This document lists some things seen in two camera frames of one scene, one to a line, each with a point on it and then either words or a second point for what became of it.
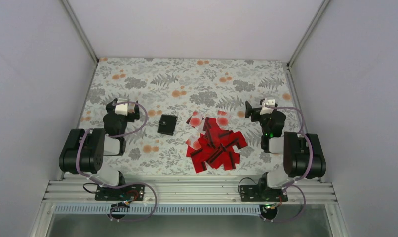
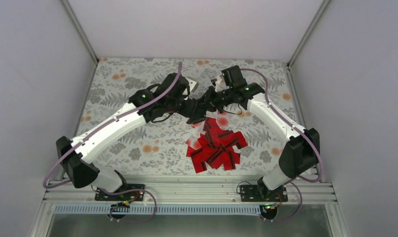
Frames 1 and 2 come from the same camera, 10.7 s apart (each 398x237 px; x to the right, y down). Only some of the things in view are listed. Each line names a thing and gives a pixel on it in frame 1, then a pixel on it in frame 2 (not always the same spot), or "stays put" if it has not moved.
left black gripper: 136,116 → 185,95
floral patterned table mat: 193,120 stays put
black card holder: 167,124 → 195,111
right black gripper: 249,109 → 211,104
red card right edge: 235,138 stays put
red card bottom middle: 229,159 stays put
